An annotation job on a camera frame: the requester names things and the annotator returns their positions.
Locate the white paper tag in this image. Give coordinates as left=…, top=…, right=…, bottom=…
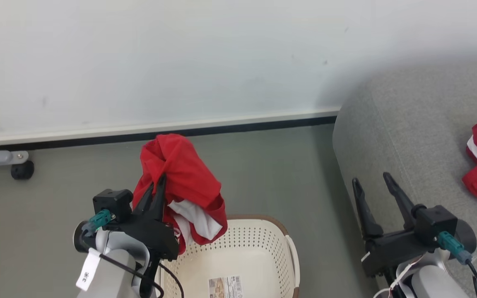
left=76, top=248, right=102, bottom=291

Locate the red garment with white lining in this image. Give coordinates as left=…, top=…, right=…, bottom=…
left=132, top=133, right=228, bottom=255

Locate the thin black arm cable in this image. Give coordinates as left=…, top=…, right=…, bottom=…
left=466, top=261, right=477, bottom=298
left=98, top=252, right=185, bottom=298

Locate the teal right cable connector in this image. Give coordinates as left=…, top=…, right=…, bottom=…
left=437, top=232, right=473, bottom=265

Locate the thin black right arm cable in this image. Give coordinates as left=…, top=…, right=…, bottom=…
left=466, top=261, right=477, bottom=298

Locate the teal cable connector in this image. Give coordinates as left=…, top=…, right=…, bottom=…
left=437, top=232, right=473, bottom=265
left=82, top=209, right=113, bottom=232

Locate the cream perforated laundry basket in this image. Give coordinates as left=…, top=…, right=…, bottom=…
left=156, top=214, right=301, bottom=298

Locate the printed paper label sticker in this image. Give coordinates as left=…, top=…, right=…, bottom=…
left=209, top=276, right=243, bottom=298

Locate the black caster wheel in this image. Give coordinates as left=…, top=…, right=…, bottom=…
left=11, top=161, right=35, bottom=180

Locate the white and black baseboard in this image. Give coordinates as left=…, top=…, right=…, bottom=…
left=0, top=107, right=342, bottom=151

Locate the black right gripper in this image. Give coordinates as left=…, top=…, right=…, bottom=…
left=352, top=172, right=440, bottom=277

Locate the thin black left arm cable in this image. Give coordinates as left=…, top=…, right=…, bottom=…
left=98, top=252, right=185, bottom=298

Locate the teal left cable connector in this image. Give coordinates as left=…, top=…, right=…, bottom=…
left=82, top=209, right=113, bottom=232

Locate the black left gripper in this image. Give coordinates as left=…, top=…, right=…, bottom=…
left=114, top=174, right=180, bottom=261

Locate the thin white right arm cable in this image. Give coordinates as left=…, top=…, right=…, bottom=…
left=373, top=254, right=426, bottom=298

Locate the grey fabric sofa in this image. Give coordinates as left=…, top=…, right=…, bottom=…
left=332, top=54, right=477, bottom=298

